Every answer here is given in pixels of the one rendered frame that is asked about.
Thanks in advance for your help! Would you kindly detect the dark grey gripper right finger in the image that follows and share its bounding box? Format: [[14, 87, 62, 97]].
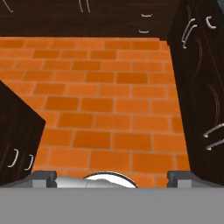
[[166, 170, 223, 189]]

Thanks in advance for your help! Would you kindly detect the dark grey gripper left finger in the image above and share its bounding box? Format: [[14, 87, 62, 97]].
[[3, 170, 58, 189]]

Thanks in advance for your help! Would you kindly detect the white round object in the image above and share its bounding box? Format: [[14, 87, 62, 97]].
[[55, 171, 139, 189]]

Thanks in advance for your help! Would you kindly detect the dark wood cupboard run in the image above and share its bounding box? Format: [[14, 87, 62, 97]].
[[0, 80, 47, 188], [0, 0, 182, 39], [167, 0, 224, 187]]

